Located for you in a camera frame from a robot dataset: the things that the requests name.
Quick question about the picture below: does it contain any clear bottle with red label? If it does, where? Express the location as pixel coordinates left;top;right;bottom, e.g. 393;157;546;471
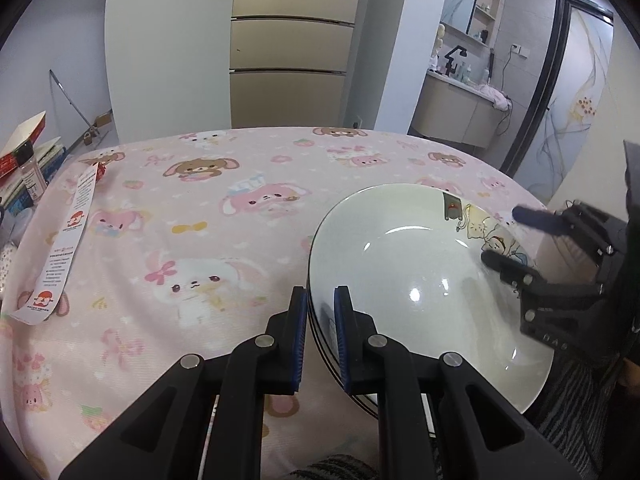
19;147;49;204

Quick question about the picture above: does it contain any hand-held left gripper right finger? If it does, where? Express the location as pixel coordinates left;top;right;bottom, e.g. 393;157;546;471
334;285;584;480

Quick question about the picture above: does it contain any floral glass door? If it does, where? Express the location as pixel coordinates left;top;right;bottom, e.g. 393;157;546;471
499;0;616;202

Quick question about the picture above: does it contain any beige refrigerator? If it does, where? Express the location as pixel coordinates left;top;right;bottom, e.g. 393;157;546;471
228;0;359;130

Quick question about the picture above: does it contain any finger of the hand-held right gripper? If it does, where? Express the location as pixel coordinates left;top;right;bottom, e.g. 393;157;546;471
513;203;614;266
481;251;604;311

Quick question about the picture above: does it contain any row of toiletry bottles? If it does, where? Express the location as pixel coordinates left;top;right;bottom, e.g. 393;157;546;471
457;57;491;86

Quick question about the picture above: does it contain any pink towel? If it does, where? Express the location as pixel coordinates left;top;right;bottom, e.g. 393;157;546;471
479;84;512;110

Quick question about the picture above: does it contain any stack of books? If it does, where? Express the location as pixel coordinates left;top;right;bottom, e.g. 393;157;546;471
0;137;69;216

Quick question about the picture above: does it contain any mop with metal handle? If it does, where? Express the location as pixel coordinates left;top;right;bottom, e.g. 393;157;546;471
48;69;114;147

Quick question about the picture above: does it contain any white cartoon print deep plate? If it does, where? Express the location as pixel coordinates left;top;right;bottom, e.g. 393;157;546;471
307;183;555;414

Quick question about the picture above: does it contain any dotted white pouch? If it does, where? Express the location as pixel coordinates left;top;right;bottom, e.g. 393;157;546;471
0;239;21;292

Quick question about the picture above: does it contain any beige vanity cabinet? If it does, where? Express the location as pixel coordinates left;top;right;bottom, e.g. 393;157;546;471
409;69;509;149

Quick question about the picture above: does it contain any mirror wall cabinet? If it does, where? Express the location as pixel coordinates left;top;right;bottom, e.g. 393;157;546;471
439;0;501;49

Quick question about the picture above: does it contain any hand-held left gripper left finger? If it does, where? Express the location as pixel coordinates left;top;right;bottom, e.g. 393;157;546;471
59;285;307;480

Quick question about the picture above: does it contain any red and white box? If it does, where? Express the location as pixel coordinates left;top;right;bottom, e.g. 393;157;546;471
0;109;49;179

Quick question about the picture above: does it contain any blonde doll figure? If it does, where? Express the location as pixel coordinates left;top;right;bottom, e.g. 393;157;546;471
430;23;447;71

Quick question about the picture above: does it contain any long white paper label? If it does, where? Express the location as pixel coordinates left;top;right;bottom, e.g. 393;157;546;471
10;162;109;326

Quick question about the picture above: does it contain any pink cartoon printed tablecloth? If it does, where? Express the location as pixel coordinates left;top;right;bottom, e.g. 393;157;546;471
0;127;552;480

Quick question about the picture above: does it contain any black faucet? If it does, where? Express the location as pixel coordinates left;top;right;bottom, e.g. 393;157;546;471
439;45;469;79

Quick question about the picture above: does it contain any black power cable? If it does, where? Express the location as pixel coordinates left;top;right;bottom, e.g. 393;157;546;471
494;52;514;137

